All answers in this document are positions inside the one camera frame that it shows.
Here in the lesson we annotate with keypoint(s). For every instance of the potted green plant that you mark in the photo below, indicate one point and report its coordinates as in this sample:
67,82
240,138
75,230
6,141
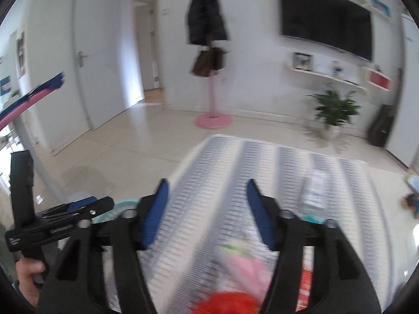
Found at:
335,108

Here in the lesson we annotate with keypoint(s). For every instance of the white door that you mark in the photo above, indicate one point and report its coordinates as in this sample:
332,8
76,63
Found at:
108,55

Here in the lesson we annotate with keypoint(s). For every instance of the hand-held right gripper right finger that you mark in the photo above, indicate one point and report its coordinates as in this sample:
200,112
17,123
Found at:
260,217

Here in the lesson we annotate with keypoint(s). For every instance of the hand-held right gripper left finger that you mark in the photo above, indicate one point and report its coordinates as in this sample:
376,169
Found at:
156,214

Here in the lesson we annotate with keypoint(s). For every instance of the black wall television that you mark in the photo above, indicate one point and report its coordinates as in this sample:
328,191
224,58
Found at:
324,19

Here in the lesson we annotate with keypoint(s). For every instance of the photo frame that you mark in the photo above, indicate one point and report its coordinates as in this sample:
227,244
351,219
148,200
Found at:
302,61

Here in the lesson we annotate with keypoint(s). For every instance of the red wall box shelf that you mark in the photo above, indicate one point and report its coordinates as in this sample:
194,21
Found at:
379,79

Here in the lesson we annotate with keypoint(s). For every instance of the clear plastic water bottle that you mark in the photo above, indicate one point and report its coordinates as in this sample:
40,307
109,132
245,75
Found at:
316,186

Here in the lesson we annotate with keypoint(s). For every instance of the pink coat rack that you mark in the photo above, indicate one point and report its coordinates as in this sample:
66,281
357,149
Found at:
212,91

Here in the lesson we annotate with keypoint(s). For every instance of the colourful toy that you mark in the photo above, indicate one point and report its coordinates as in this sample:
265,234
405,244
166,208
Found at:
413,204

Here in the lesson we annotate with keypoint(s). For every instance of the person's left hand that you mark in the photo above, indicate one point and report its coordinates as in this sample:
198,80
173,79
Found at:
27,278

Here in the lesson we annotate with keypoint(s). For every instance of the black guitar case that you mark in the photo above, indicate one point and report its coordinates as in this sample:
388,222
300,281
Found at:
381,127

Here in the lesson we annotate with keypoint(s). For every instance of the white refrigerator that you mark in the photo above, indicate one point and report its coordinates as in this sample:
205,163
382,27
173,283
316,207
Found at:
407,88

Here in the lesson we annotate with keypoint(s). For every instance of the pink wrapper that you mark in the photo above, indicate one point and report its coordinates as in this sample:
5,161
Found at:
248,271

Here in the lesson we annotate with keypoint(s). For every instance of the pink and blue bar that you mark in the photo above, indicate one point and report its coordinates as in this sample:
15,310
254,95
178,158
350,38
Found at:
31,99

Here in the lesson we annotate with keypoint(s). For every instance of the wall picture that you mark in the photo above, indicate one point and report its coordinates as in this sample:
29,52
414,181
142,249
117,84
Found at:
21,55

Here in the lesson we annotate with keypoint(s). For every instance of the long white wall shelf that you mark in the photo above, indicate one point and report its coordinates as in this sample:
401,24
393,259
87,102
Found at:
327,76

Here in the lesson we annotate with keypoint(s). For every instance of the teal round plate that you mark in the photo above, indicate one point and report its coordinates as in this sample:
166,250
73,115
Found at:
122,204

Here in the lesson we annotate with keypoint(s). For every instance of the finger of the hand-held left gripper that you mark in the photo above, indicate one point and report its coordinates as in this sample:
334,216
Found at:
100,204
81,202

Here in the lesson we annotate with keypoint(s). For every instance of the striped grey floor mat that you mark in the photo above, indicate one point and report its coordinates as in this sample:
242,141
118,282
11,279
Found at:
229,160

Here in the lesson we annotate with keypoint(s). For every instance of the black coat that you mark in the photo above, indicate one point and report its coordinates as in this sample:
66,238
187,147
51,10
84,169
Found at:
206,13

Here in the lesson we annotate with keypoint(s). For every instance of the red plastic bag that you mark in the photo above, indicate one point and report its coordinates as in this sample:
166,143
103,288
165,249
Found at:
226,304

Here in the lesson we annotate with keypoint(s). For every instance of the brown bag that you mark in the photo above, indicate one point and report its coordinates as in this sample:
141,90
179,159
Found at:
204,60

